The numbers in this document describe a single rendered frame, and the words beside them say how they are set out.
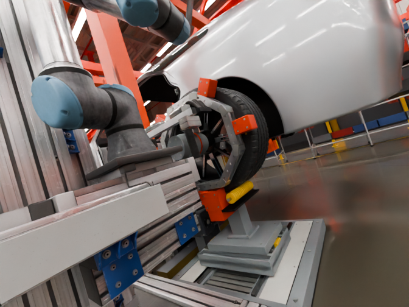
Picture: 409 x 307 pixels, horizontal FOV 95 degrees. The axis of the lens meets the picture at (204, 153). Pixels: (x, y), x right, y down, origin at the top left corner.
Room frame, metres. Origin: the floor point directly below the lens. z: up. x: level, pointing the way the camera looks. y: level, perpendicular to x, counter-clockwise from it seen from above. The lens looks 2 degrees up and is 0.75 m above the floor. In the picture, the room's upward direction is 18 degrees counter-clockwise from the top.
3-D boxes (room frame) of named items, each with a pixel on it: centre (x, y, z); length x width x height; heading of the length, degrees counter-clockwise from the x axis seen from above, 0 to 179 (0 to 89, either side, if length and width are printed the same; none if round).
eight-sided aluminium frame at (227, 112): (1.09, 0.02, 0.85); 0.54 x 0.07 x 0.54; 52
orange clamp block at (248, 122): (0.90, -0.23, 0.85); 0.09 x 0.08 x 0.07; 52
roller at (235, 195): (1.10, -0.13, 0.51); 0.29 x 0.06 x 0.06; 142
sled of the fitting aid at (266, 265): (1.25, -0.06, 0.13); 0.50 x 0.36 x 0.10; 52
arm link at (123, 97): (0.59, 0.22, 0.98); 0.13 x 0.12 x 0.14; 155
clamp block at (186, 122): (0.83, 0.02, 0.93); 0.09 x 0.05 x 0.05; 142
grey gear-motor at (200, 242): (1.53, 0.11, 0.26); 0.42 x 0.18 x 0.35; 142
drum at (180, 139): (1.04, 0.07, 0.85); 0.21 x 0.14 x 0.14; 142
